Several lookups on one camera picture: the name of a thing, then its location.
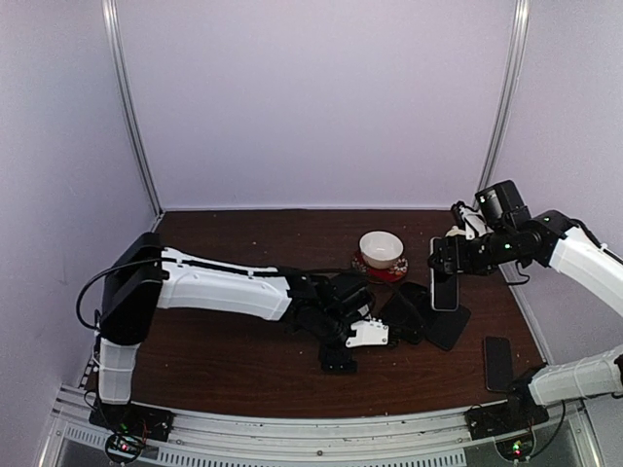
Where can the white ceramic bowl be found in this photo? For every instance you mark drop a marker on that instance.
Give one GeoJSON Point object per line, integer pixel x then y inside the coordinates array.
{"type": "Point", "coordinates": [380, 249]}

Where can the black phone lying flat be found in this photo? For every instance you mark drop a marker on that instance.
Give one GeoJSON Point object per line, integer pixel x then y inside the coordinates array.
{"type": "Point", "coordinates": [444, 328]}

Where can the right aluminium frame post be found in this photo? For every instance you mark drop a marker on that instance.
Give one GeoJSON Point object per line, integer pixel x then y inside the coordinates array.
{"type": "Point", "coordinates": [512, 71]}

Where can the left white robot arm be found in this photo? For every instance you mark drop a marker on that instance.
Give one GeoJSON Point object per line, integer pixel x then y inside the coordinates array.
{"type": "Point", "coordinates": [149, 276]}

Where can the aluminium frame post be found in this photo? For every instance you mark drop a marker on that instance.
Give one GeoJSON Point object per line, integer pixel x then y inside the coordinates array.
{"type": "Point", "coordinates": [114, 36]}
{"type": "Point", "coordinates": [512, 71]}

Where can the left aluminium frame post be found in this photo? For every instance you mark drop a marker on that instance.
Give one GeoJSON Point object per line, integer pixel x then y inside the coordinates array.
{"type": "Point", "coordinates": [114, 36]}

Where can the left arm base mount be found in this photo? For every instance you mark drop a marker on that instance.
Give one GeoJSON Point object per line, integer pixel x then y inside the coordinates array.
{"type": "Point", "coordinates": [130, 429]}

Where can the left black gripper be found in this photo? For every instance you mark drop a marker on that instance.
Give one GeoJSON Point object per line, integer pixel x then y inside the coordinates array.
{"type": "Point", "coordinates": [337, 361]}

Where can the black phone right edge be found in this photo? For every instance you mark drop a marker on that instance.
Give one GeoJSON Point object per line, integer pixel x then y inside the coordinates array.
{"type": "Point", "coordinates": [498, 364]}

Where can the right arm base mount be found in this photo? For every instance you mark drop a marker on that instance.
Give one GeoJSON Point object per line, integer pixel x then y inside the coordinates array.
{"type": "Point", "coordinates": [501, 420]}

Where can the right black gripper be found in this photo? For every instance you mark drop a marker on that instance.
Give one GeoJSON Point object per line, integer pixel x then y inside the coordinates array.
{"type": "Point", "coordinates": [458, 262]}

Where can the red floral saucer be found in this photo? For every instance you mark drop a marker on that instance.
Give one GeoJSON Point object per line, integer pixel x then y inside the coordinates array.
{"type": "Point", "coordinates": [397, 271]}

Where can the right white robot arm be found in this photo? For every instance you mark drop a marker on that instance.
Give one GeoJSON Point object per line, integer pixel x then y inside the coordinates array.
{"type": "Point", "coordinates": [566, 246]}

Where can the white-edged black phone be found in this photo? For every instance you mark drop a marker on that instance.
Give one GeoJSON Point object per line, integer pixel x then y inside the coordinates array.
{"type": "Point", "coordinates": [444, 287]}

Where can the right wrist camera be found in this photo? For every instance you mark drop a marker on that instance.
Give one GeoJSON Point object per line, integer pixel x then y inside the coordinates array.
{"type": "Point", "coordinates": [500, 208]}

